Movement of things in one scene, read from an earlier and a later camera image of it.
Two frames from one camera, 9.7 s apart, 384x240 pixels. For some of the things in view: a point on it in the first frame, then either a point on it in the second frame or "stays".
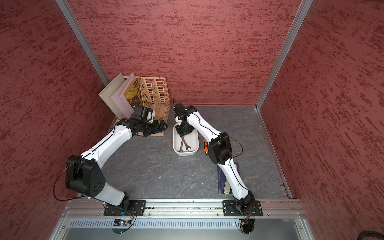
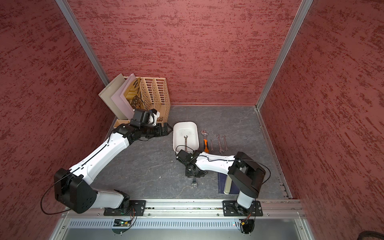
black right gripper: (183, 132) -> (189, 175)
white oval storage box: (192, 139) stays
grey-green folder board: (106, 94) stays
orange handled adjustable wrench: (206, 146) stays
